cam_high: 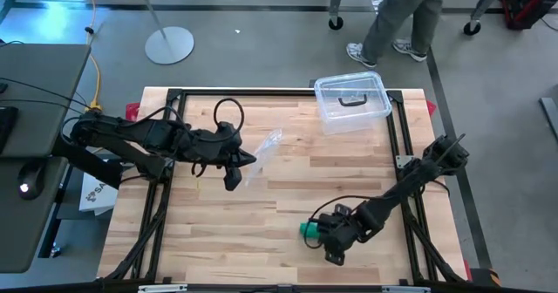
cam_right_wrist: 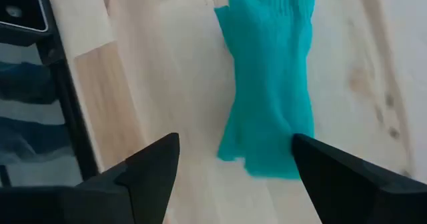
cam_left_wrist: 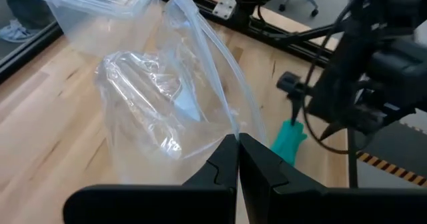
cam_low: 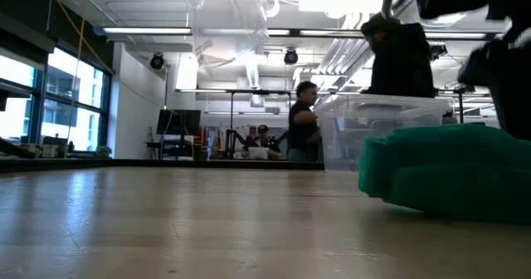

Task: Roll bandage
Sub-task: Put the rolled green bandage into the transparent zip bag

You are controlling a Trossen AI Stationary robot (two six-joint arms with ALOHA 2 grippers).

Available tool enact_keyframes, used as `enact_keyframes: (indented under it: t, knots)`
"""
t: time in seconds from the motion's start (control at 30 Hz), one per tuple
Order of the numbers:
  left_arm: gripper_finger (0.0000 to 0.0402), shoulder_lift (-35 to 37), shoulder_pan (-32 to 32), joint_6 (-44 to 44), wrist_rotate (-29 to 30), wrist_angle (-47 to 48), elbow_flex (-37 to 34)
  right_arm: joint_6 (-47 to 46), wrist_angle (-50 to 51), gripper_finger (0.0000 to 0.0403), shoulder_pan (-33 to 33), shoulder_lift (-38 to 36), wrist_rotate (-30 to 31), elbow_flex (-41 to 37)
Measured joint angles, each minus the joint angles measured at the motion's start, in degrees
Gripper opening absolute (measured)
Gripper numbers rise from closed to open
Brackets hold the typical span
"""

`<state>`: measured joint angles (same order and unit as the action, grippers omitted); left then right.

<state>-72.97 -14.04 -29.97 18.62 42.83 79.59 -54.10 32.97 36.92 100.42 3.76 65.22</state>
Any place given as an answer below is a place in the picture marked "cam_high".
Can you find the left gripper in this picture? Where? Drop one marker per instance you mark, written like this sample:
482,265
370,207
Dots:
233,175

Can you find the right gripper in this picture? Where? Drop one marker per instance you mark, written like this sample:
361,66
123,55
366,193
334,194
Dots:
342,236

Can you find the green elastic bandage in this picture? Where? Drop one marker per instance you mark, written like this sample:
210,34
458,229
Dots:
307,229

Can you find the clear plastic bag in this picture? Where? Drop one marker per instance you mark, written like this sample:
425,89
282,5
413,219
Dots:
266,151

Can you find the clear plastic container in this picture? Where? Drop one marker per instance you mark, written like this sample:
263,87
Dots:
349,128

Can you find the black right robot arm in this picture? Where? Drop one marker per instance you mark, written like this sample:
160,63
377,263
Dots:
414,179

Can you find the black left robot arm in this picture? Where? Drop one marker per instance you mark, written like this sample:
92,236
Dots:
131,136

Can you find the dark grey edge plate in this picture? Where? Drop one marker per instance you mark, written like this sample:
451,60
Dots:
312,83

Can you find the red corner piece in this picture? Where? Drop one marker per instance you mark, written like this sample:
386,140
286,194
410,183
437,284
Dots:
467,270
431,108
132,111

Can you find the white floor lamp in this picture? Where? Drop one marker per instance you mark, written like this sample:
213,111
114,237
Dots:
170,45

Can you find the person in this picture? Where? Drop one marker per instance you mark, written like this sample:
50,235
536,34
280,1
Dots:
401,9

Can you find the black computer mouse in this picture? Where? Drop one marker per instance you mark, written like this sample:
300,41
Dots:
30,179

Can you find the grey desk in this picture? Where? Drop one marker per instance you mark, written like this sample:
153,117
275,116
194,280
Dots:
43,66

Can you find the red and black crate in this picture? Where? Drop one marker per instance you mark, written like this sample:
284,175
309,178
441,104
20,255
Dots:
532,1

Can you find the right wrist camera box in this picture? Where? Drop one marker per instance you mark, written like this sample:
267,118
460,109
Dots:
340,212

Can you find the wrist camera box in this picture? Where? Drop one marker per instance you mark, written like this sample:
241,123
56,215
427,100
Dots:
340,212
229,134

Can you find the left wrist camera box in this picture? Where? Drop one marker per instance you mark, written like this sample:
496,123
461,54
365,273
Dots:
229,134

